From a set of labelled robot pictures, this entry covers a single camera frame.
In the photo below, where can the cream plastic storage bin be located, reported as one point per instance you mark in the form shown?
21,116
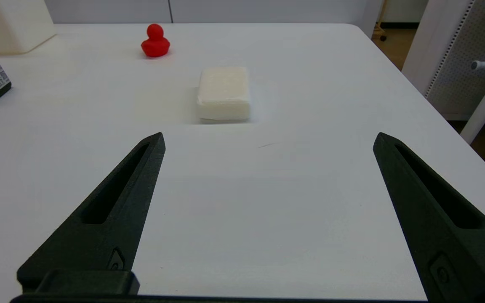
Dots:
15,25

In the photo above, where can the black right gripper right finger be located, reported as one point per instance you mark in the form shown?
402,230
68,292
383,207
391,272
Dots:
449,235

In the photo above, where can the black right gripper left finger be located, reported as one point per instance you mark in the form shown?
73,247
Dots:
107,227

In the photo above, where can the white rectangular sponge block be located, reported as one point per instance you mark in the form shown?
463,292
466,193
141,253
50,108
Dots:
223,92

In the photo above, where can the white shelf rack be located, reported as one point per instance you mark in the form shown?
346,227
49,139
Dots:
449,54

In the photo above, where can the red rubber duck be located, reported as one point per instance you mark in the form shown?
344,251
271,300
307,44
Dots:
155,45

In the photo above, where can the thin stand leg with caster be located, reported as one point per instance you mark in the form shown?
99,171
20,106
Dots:
379,21

